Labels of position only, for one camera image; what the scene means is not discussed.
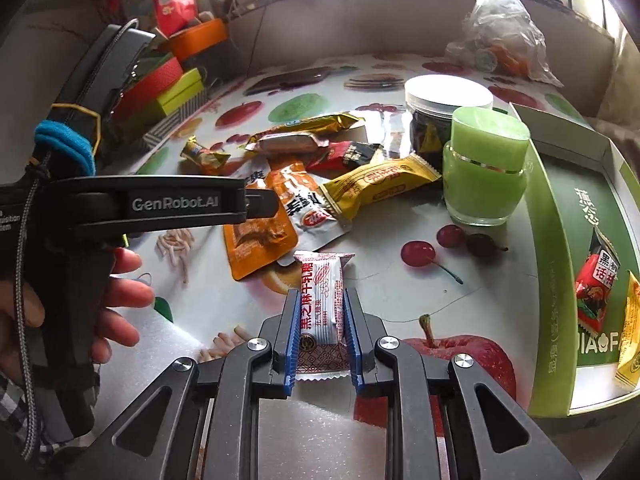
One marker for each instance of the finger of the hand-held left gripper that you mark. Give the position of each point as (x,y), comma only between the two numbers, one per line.
(262,203)

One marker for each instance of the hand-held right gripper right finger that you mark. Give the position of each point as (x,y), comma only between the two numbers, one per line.
(351,345)

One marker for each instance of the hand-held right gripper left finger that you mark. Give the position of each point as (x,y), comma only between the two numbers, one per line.
(292,345)

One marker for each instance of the white and orange snack packet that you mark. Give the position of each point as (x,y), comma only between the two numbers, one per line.
(310,210)

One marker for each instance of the white red-print candy packet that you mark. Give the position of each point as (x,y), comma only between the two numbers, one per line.
(320,300)

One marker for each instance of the gold snack stick packet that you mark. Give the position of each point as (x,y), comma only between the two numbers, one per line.
(205,156)
(320,122)

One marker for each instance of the yellow snack packet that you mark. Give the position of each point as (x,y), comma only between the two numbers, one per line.
(380,182)
(631,340)

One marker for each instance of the green cardboard box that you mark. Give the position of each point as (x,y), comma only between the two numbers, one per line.
(550,260)

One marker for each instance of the person's left hand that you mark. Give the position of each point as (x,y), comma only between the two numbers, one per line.
(127,297)

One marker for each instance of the pink candy packet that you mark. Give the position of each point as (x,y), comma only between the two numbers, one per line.
(287,144)

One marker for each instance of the fruit print tablecloth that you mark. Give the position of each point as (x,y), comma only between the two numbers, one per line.
(390,280)

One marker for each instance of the grey striped box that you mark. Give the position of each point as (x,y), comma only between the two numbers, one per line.
(170,125)

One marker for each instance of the red and black candy packet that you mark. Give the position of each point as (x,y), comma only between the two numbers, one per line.
(345,156)
(595,285)

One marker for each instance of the lime green box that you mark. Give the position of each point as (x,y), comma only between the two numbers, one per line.
(180,92)

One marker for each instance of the black phone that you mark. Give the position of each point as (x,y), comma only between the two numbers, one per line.
(290,80)

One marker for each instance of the red lid box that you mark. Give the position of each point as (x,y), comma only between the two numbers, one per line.
(155,77)

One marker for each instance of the orange round tin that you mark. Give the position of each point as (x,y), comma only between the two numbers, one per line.
(200,40)

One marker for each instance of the clear jar with white lid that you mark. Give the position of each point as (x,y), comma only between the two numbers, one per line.
(445,92)

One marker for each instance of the green plastic cup stack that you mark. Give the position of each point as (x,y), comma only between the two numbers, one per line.
(485,175)

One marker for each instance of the clear plastic bag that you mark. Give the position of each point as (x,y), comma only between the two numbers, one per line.
(500,25)

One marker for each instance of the beige patterned curtain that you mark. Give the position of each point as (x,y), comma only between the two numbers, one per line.
(625,90)

